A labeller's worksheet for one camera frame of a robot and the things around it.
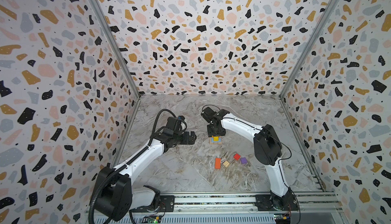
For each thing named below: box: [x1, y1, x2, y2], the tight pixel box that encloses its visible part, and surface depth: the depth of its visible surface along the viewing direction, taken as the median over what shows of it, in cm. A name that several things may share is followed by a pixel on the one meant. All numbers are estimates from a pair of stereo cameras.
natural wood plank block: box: [209, 139, 223, 145], surface depth 97 cm
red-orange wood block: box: [214, 157, 222, 170], surface depth 89 cm
